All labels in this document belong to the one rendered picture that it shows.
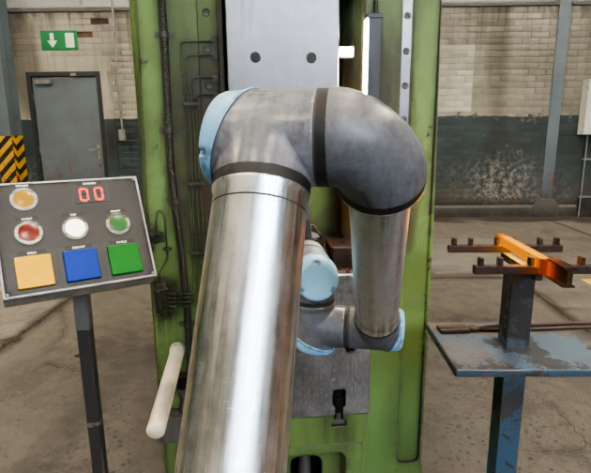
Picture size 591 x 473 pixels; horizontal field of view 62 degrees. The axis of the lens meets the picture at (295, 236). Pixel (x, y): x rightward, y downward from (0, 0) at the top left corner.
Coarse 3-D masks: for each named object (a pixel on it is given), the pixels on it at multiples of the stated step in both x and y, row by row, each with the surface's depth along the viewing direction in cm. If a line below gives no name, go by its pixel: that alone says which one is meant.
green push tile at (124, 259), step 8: (112, 248) 121; (120, 248) 122; (128, 248) 123; (136, 248) 124; (112, 256) 120; (120, 256) 121; (128, 256) 122; (136, 256) 123; (112, 264) 120; (120, 264) 121; (128, 264) 121; (136, 264) 122; (112, 272) 119; (120, 272) 120; (128, 272) 121
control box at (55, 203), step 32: (0, 192) 114; (32, 192) 117; (64, 192) 121; (96, 192) 124; (128, 192) 128; (0, 224) 112; (64, 224) 118; (96, 224) 122; (128, 224) 125; (0, 256) 110; (32, 288) 111; (64, 288) 114; (96, 288) 120
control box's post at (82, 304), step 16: (80, 304) 129; (80, 320) 130; (80, 336) 131; (80, 352) 132; (96, 368) 136; (96, 384) 135; (96, 400) 136; (96, 416) 136; (96, 432) 138; (96, 448) 139; (96, 464) 140
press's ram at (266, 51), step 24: (240, 0) 127; (264, 0) 128; (288, 0) 128; (312, 0) 129; (336, 0) 130; (240, 24) 128; (264, 24) 129; (288, 24) 130; (312, 24) 130; (336, 24) 131; (240, 48) 129; (264, 48) 130; (288, 48) 131; (312, 48) 132; (336, 48) 132; (240, 72) 131; (264, 72) 131; (288, 72) 132; (312, 72) 133; (336, 72) 134
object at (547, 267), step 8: (504, 240) 136; (512, 240) 134; (512, 248) 130; (520, 248) 126; (528, 248) 125; (520, 256) 126; (536, 256) 117; (544, 256) 117; (536, 264) 117; (544, 264) 112; (552, 264) 111; (560, 264) 107; (568, 264) 107; (544, 272) 112; (552, 272) 111; (560, 272) 107; (568, 272) 104; (552, 280) 109; (560, 280) 107; (568, 280) 104
